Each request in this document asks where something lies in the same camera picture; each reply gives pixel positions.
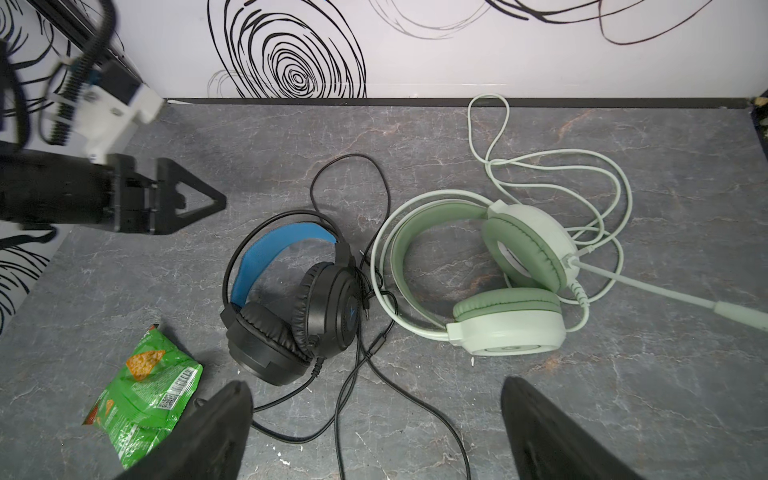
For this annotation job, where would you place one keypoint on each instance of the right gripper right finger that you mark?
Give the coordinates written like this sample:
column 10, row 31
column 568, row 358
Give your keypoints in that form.
column 547, row 444

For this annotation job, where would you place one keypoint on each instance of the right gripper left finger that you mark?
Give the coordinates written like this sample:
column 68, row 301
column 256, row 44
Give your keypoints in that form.
column 208, row 444

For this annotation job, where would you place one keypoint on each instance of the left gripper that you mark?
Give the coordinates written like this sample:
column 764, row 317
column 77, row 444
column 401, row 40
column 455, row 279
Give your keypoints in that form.
column 175, row 200

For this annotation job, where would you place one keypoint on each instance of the black blue headphones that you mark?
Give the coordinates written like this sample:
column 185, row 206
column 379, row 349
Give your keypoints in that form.
column 327, row 310

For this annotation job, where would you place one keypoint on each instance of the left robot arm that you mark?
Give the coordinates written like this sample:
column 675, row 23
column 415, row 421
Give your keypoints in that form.
column 40, row 190

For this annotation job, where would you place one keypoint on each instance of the mint green headphones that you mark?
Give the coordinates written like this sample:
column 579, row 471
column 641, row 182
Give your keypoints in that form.
column 542, row 300

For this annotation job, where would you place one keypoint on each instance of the green snack bag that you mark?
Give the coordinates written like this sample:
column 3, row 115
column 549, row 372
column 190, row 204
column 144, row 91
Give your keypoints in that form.
column 146, row 399

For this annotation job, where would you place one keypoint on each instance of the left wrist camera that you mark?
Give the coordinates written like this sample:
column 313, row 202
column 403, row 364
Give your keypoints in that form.
column 112, row 105

